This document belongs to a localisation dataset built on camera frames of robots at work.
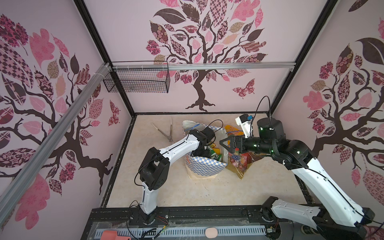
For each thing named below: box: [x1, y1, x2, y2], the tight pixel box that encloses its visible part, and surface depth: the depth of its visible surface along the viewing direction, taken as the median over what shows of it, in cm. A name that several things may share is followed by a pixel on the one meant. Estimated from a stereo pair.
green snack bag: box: [210, 149, 223, 162], surface depth 85 cm
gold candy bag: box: [226, 150, 266, 180], surface depth 88 cm
